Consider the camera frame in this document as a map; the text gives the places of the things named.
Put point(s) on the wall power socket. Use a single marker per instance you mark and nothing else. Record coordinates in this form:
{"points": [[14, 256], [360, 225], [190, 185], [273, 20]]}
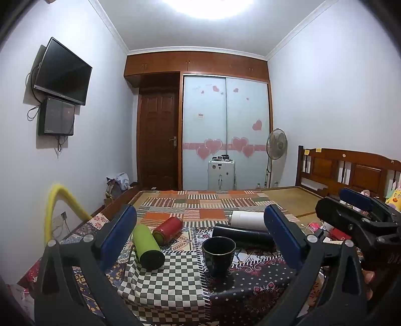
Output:
{"points": [[59, 224]]}

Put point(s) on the pile of clothes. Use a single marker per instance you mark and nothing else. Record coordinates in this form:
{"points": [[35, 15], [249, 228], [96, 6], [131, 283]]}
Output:
{"points": [[117, 185]]}

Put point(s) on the checkered cloth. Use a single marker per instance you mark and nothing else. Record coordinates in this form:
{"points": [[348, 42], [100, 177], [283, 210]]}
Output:
{"points": [[169, 282]]}

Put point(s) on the small white appliance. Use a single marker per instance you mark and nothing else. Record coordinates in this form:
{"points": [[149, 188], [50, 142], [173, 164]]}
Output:
{"points": [[221, 175]]}

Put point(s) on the black tall cup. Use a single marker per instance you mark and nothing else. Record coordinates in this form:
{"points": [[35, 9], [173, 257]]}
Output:
{"points": [[241, 235]]}

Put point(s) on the red can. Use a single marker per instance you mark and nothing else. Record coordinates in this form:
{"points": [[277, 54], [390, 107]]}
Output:
{"points": [[167, 231]]}

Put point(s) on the wall-mounted black television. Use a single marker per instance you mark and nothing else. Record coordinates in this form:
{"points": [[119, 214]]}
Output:
{"points": [[62, 72]]}

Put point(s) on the black mug cup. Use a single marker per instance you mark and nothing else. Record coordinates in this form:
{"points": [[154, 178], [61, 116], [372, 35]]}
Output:
{"points": [[219, 260]]}

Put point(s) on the yellow foam tube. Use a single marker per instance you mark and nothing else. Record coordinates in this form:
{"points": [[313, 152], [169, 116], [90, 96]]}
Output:
{"points": [[67, 196]]}

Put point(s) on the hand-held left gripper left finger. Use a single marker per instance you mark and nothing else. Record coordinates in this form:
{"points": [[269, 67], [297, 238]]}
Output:
{"points": [[120, 235]]}

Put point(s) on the striped patchwork blanket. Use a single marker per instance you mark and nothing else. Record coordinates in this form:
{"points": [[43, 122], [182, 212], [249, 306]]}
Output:
{"points": [[200, 203]]}

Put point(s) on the green bottle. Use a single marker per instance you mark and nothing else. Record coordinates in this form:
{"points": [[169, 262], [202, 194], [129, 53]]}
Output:
{"points": [[145, 247]]}

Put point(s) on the small black wall monitor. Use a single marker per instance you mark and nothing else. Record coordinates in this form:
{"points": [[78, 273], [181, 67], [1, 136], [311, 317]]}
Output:
{"points": [[56, 116]]}

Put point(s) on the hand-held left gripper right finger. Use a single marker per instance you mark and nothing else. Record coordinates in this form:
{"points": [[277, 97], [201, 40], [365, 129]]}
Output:
{"points": [[282, 238]]}

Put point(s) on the wardrobe with heart stickers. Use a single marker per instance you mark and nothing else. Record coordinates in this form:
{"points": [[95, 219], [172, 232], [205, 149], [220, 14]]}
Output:
{"points": [[225, 125]]}

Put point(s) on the dark floral cloth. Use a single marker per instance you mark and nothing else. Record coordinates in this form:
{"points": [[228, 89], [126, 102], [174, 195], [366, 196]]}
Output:
{"points": [[260, 288]]}

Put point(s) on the yellow plush toy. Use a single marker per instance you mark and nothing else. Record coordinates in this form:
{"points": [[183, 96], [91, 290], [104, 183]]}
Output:
{"points": [[395, 197]]}

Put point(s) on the brown wooden door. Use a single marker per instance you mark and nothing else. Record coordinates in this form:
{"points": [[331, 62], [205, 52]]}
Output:
{"points": [[158, 138]]}

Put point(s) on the wooden overhead cabinet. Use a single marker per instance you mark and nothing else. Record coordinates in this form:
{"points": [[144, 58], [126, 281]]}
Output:
{"points": [[194, 62]]}

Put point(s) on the ceiling light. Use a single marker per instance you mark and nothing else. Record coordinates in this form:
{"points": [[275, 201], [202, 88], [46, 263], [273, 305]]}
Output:
{"points": [[208, 7]]}

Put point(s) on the person's right hand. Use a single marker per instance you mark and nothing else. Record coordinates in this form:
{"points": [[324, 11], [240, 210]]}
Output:
{"points": [[369, 278]]}

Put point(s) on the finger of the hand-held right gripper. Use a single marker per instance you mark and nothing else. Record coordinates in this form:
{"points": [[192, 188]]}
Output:
{"points": [[357, 198], [340, 214]]}

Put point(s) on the red packet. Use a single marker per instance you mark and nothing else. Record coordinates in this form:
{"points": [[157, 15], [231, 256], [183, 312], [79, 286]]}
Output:
{"points": [[340, 234]]}

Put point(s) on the bamboo bed mat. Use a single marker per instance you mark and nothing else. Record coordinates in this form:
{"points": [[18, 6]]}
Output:
{"points": [[291, 200]]}

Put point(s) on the standing electric fan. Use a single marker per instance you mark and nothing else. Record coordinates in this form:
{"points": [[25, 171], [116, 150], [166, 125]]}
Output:
{"points": [[277, 144]]}

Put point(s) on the wooden bed headboard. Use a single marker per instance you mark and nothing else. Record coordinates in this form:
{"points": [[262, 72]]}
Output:
{"points": [[344, 167]]}

